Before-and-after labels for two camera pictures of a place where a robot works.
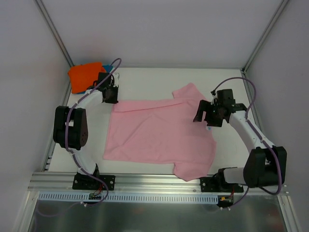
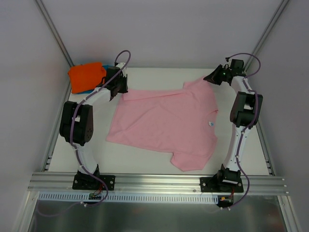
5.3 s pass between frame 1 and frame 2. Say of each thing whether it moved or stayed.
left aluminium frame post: stayed
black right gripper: moved
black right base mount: stayed
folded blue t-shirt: stayed
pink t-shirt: moved
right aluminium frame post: stayed
